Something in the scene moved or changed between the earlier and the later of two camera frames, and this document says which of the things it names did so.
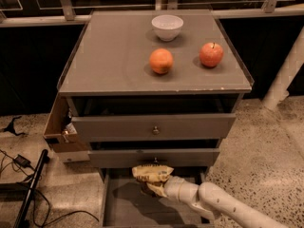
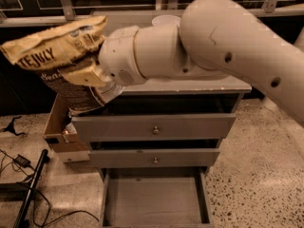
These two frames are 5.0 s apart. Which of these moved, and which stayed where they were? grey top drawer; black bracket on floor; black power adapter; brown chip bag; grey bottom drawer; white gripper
Moved: white gripper; brown chip bag
Stayed: black power adapter; black bracket on floor; grey bottom drawer; grey top drawer
